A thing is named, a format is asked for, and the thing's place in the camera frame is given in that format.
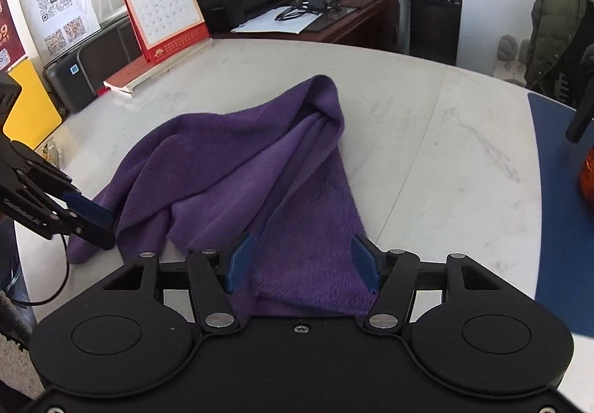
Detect purple towel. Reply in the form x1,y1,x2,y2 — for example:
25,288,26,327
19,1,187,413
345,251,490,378
96,75,373,317

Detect yellow box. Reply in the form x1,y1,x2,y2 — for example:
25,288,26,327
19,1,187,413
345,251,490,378
3,59,62,149

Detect red notebook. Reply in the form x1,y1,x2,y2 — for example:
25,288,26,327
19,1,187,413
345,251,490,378
104,38,213,95

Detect blue table mat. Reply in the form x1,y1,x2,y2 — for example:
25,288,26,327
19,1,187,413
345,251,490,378
528,94,593,337

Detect QR code sign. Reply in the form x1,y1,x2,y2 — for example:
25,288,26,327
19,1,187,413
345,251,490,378
19,0,99,63

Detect red desk calendar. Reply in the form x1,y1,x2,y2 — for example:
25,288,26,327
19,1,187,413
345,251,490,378
124,0,210,64

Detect glass teapot with tea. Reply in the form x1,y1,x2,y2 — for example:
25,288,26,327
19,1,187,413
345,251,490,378
565,41,594,203

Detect white paper sheet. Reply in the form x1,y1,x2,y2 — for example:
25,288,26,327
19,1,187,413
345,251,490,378
232,6,321,34

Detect dark wooden desk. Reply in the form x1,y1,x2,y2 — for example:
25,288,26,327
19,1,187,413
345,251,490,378
213,0,401,52

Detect black water dispenser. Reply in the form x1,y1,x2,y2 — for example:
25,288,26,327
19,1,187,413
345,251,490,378
410,0,463,65

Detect black eyeglasses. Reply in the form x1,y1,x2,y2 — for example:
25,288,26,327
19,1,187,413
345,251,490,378
275,6,318,22

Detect green puffer jacket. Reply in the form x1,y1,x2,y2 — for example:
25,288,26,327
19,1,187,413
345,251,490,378
525,0,593,106

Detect black printer near wall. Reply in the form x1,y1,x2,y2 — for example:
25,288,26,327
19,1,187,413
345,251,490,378
42,15,142,115

